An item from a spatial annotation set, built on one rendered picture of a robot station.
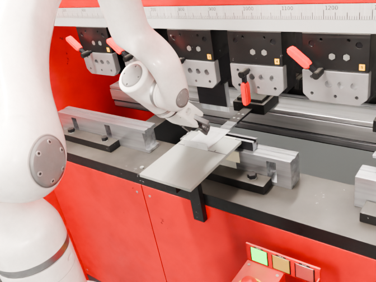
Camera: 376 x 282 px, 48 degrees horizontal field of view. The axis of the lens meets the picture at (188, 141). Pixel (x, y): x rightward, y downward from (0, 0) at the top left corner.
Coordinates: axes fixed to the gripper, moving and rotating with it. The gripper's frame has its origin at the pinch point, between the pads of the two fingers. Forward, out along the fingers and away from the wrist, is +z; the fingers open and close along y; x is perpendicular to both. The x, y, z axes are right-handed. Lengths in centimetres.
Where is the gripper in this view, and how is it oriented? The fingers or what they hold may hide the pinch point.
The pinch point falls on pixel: (196, 126)
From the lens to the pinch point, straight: 123.2
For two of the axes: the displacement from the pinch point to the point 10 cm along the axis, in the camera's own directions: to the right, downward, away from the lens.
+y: -8.0, -1.7, 5.8
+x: -3.4, 9.2, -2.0
